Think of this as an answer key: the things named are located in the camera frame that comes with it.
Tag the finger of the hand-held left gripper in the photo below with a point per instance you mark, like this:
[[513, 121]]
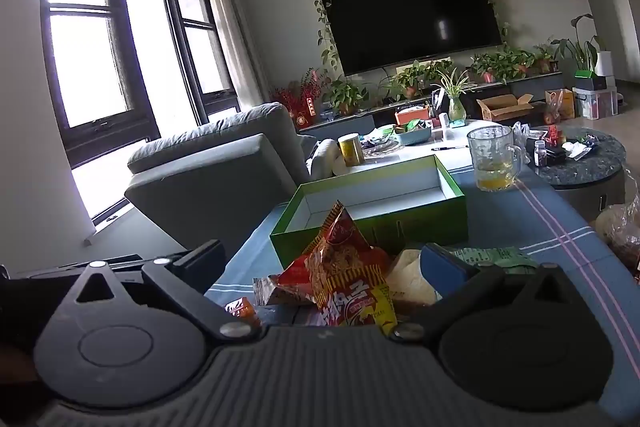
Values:
[[45, 271]]

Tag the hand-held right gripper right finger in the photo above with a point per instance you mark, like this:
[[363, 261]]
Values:
[[445, 267]]

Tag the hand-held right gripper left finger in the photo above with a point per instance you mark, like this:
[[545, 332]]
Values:
[[195, 264]]

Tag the bread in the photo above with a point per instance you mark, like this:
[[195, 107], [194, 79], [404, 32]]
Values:
[[410, 274]]

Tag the green snack packet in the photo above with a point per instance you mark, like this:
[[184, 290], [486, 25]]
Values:
[[500, 257]]

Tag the green cardboard box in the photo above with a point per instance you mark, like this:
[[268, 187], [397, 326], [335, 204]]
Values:
[[400, 227]]

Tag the small orange snack packet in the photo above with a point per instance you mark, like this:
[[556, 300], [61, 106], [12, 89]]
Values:
[[242, 309]]

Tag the red striped snack packet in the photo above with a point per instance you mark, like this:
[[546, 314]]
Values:
[[345, 267]]

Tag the grey sofa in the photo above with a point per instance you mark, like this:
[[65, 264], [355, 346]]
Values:
[[210, 172]]

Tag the white round table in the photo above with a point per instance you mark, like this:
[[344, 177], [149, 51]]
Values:
[[415, 153]]

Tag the black pen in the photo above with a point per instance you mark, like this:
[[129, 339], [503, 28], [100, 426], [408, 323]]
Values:
[[447, 148]]

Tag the glass mug with yellow drink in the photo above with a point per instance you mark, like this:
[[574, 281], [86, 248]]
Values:
[[492, 157]]

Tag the blue plastic basket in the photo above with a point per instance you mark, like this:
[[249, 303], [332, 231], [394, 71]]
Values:
[[412, 137]]

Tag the pile of snack wrappers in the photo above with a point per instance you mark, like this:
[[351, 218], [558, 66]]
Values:
[[382, 144]]

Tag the small dark bottle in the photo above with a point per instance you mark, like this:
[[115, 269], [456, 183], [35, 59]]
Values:
[[540, 154]]

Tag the gold can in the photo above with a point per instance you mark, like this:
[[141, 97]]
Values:
[[350, 151]]

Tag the clear plastic bag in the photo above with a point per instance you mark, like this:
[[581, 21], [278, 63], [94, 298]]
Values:
[[525, 137]]

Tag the orange box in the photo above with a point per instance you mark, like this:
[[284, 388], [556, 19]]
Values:
[[411, 117]]

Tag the spider plant in glass vase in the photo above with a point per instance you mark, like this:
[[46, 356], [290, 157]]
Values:
[[456, 112]]

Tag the cream cushion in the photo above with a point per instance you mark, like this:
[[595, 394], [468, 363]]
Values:
[[327, 157]]

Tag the open cardboard box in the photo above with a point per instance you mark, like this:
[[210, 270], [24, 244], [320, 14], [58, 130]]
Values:
[[502, 109]]

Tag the grey television console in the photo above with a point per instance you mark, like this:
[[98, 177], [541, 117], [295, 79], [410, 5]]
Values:
[[350, 127]]

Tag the dark marble round table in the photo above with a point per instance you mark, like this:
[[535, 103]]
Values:
[[585, 172]]

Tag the red box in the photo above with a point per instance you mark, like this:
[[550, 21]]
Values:
[[556, 137]]

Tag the white packet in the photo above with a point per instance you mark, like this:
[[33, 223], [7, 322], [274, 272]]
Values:
[[577, 149]]

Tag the clear bag of bread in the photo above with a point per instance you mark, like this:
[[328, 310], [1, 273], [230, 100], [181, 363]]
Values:
[[620, 232]]

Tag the potted green plant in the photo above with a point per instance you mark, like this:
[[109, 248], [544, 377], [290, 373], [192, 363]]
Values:
[[345, 94], [500, 64], [415, 77], [544, 57]]

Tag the red berry decoration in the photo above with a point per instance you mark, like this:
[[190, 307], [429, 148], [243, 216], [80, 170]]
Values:
[[300, 99]]

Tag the orange shopping bag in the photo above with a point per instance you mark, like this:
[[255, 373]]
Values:
[[562, 107]]

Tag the dark framed window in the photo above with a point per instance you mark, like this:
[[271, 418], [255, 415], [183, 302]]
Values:
[[85, 72]]

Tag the clear storage bin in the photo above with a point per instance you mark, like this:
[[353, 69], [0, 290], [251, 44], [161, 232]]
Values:
[[595, 104]]

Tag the beige curtain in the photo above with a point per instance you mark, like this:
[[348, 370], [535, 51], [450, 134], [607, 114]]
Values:
[[235, 37]]

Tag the black box with green top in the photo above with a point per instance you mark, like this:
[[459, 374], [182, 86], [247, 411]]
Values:
[[592, 82]]

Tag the trailing vine plant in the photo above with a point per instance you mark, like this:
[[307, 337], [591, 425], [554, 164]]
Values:
[[326, 57]]

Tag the tall plant in white pot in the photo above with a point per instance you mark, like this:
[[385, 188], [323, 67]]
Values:
[[602, 62]]

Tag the wall television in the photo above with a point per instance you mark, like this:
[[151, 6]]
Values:
[[410, 12]]

